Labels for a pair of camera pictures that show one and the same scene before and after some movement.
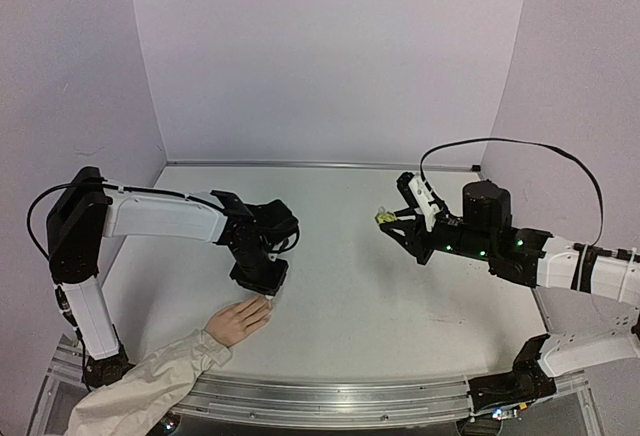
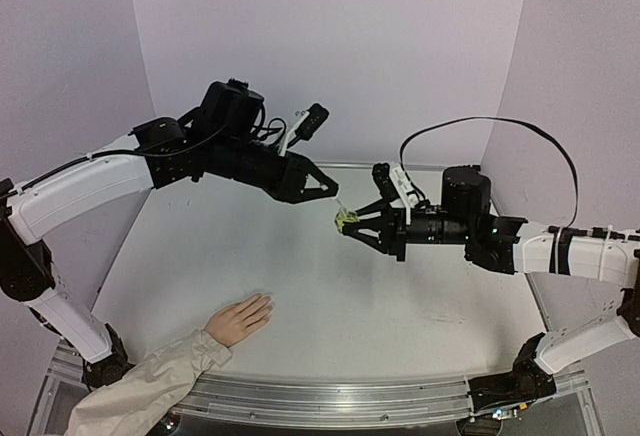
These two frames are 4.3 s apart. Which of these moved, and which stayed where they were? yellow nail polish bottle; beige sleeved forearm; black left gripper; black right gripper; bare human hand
Moved: yellow nail polish bottle; black right gripper; black left gripper
Stayed: bare human hand; beige sleeved forearm
